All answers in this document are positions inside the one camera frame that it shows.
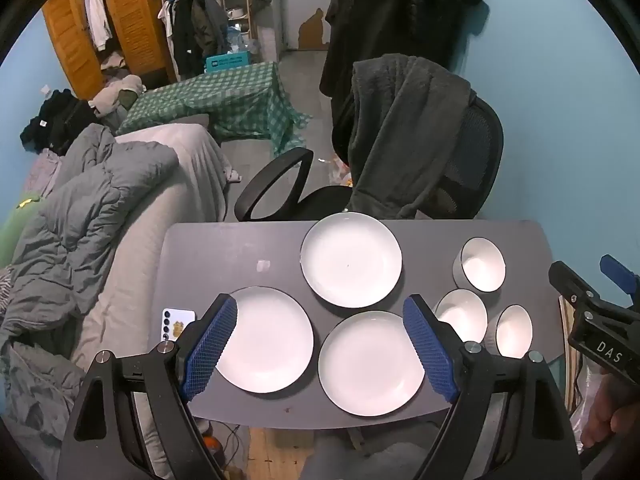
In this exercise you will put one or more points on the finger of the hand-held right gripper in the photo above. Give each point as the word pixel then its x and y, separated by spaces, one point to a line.
pixel 617 272
pixel 572 285

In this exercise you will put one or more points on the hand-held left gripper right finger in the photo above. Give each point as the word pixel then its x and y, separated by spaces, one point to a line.
pixel 427 347

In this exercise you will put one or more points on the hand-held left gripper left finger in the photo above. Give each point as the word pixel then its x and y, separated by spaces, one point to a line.
pixel 210 345

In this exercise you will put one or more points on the white bowl with dark rim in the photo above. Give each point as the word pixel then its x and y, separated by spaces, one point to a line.
pixel 462 312
pixel 482 266
pixel 514 332

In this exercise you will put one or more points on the white plate with dark rim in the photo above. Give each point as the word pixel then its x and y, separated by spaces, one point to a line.
pixel 351 259
pixel 371 363
pixel 272 340

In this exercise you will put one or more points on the person's right hand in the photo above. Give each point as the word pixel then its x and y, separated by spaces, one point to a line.
pixel 607 410

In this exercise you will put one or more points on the white smartphone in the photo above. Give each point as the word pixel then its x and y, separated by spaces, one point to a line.
pixel 175 325

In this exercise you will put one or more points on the beige wooden slats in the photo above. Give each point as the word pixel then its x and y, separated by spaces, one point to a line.
pixel 572 360

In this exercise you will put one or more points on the bed with grey sheet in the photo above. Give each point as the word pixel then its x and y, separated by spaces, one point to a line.
pixel 165 200

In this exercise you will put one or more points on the black office chair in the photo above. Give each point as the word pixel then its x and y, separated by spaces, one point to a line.
pixel 325 202

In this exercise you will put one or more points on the grey duvet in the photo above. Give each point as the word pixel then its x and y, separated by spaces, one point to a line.
pixel 90 210

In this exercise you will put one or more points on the orange plastic bag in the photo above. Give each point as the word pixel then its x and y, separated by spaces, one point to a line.
pixel 337 167

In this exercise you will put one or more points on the grey fleece jacket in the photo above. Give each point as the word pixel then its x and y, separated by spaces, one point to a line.
pixel 400 125

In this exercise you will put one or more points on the green checkered cloth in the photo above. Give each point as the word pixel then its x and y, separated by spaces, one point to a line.
pixel 225 95

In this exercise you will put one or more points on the beige clothing pile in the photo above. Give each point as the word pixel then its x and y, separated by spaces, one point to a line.
pixel 117 95

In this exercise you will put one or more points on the black clothing pile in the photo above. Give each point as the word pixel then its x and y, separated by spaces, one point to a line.
pixel 60 120

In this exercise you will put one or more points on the dark hanging clothes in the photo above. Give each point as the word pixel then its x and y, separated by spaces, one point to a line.
pixel 195 25

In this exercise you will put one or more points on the black hanging coat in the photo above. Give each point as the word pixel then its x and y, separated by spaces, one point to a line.
pixel 390 15

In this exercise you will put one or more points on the wooden wardrobe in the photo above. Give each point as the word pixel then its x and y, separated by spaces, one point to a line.
pixel 135 15

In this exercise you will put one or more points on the white hanging shirt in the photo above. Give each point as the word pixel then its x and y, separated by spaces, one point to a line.
pixel 97 15

